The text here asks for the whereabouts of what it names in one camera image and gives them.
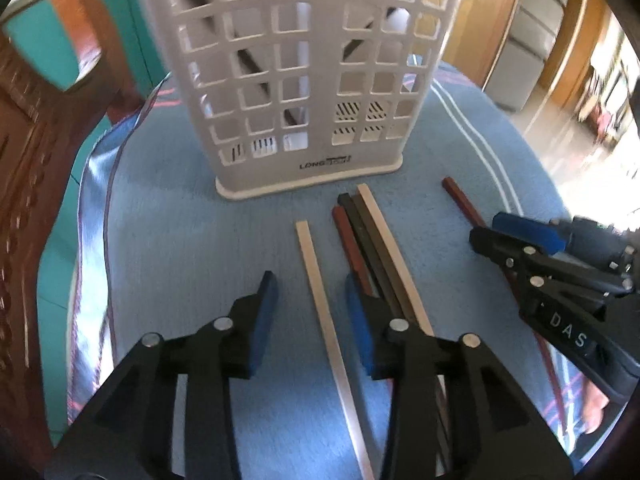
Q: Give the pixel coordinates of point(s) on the red-brown chopstick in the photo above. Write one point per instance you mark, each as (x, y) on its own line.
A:
(351, 237)
(462, 200)

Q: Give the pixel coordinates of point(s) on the white plastic chopstick basket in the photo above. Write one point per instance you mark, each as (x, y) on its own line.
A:
(320, 110)

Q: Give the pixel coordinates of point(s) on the wooden framed glass door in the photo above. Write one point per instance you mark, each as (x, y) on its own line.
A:
(467, 35)

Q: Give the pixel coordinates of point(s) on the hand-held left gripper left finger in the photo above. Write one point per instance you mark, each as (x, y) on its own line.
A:
(262, 325)

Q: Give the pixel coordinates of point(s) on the person's right hand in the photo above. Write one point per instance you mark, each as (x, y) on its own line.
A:
(595, 405)

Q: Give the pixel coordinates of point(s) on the wooden background furniture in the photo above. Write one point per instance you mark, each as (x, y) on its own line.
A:
(607, 95)

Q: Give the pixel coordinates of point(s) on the carved wooden chair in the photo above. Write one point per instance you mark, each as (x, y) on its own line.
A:
(30, 160)

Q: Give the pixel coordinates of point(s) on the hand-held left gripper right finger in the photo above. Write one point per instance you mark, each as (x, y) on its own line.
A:
(361, 330)

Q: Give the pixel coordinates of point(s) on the dark olive chopstick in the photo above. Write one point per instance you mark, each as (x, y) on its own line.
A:
(374, 237)

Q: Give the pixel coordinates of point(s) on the blue striped cloth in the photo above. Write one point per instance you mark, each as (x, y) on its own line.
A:
(175, 260)

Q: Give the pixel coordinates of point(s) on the brown interior door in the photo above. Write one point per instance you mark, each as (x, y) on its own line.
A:
(575, 40)

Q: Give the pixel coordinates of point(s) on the silver refrigerator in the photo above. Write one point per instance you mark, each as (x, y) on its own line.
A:
(530, 35)

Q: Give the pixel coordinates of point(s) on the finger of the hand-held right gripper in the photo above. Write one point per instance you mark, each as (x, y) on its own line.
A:
(530, 232)
(500, 247)

